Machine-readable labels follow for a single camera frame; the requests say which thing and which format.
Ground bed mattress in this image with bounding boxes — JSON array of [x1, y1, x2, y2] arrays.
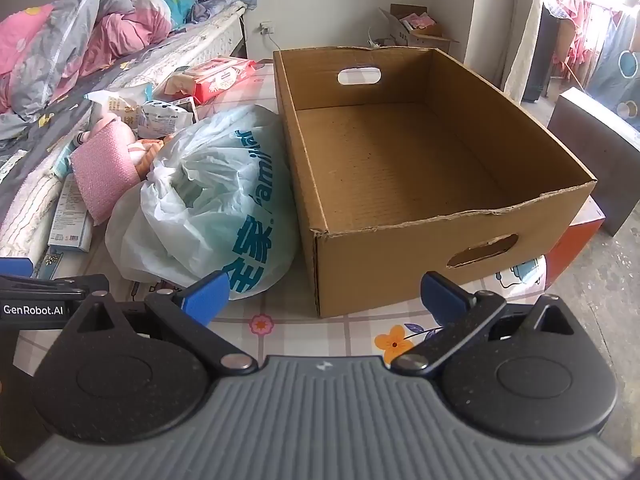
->
[[0, 0, 251, 221]]

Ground pink sponge cloth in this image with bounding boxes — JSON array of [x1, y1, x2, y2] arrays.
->
[[70, 120, 143, 226]]

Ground small doll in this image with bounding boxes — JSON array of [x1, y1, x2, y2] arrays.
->
[[90, 112, 173, 181]]

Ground black upright panel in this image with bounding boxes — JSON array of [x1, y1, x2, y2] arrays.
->
[[522, 2, 562, 102]]

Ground white and yellow packet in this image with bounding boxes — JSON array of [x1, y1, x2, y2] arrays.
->
[[85, 89, 153, 130]]

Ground peach packet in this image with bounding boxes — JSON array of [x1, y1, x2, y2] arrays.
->
[[165, 72, 201, 99]]

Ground hanging pink clothes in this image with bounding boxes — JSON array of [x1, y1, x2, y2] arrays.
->
[[545, 0, 617, 82]]

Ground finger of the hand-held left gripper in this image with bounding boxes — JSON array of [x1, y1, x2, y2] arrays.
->
[[0, 257, 111, 297]]

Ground orange and white box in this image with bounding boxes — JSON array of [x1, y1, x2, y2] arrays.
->
[[545, 195, 607, 287]]

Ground blue printed pillow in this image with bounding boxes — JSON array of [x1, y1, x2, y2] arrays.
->
[[192, 0, 249, 20]]

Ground blue and white carton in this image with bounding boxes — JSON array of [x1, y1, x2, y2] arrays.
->
[[47, 172, 96, 253]]

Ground cream curtain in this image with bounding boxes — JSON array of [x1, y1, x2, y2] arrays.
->
[[502, 0, 547, 105]]

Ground pink and grey quilt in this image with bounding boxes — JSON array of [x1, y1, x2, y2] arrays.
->
[[0, 0, 201, 128]]

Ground large brown cardboard box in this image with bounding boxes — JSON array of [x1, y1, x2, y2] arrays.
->
[[272, 46, 598, 320]]

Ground blue printed hanging cloth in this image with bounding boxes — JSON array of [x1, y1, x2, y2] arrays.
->
[[585, 10, 640, 132]]

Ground white patterned cloth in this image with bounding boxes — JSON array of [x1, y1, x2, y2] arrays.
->
[[0, 162, 66, 261]]

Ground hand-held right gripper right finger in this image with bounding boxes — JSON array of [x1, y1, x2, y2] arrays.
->
[[390, 271, 576, 376]]

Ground dark grey cabinet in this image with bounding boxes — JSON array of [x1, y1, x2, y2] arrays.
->
[[547, 87, 640, 237]]

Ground small open cardboard box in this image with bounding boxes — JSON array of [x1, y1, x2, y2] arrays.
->
[[377, 4, 461, 52]]

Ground white wet wipes packet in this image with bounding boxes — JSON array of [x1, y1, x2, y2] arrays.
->
[[137, 99, 198, 140]]

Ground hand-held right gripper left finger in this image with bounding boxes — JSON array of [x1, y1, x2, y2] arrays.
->
[[75, 271, 258, 376]]

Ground white plastic bag teal print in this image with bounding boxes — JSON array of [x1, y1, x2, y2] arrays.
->
[[104, 104, 301, 302]]

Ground red tissue packet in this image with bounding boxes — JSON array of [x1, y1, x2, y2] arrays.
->
[[185, 56, 258, 106]]

